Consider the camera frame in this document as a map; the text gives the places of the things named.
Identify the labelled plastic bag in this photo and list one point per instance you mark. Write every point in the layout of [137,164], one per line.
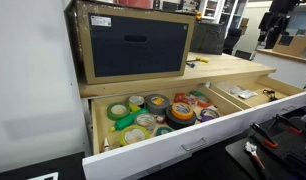
[247,94]

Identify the small red-white bottle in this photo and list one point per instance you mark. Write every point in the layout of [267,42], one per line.
[160,118]

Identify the black office chair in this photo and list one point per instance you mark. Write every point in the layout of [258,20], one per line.
[232,40]

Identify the yellow-green tape roll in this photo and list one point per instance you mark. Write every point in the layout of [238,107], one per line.
[123,135]

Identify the large black tape roll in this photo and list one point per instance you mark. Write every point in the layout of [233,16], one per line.
[179,124]

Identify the clear plastic box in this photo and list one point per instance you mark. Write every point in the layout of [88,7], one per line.
[231,88]

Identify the teal tape roll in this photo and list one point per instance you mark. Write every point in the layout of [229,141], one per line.
[159,131]

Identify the red tape roll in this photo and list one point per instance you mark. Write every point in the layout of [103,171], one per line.
[180,97]

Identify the yellow tape wedge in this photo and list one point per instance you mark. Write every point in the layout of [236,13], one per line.
[158,100]

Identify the green tape roll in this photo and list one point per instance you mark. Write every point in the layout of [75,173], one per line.
[110,115]
[196,93]

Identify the purple tape roll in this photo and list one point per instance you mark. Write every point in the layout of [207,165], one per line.
[205,118]

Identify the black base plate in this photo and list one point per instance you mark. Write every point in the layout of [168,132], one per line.
[286,156]

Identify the grey tote bag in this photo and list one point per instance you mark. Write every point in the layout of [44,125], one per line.
[208,38]

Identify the clear tape orange core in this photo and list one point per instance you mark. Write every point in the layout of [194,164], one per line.
[203,104]

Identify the green glue bottle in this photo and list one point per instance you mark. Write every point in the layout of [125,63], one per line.
[126,121]

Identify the black pliers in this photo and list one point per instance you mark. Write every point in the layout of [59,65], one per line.
[269,95]

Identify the clear tape roll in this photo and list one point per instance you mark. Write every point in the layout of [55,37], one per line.
[145,126]

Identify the small brown cardboard box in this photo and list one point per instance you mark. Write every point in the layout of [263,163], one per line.
[293,45]

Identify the blue stick tool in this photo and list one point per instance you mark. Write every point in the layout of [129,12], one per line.
[191,64]

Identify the white wooden parts drawer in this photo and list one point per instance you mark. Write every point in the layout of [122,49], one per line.
[279,100]

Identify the silver tape roll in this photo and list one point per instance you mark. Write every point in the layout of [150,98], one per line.
[136,100]

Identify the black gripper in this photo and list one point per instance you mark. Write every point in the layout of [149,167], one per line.
[283,6]

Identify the white shelf unit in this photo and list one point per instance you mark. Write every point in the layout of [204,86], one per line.
[223,11]

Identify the white wooden tape drawer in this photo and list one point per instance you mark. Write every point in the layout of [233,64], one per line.
[143,156]

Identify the black clamp orange tips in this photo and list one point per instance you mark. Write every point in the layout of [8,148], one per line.
[288,123]
[264,135]

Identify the white counter wooden top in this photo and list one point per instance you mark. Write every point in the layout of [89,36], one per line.
[286,68]

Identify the small white glue bottle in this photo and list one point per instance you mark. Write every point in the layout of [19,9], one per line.
[106,145]

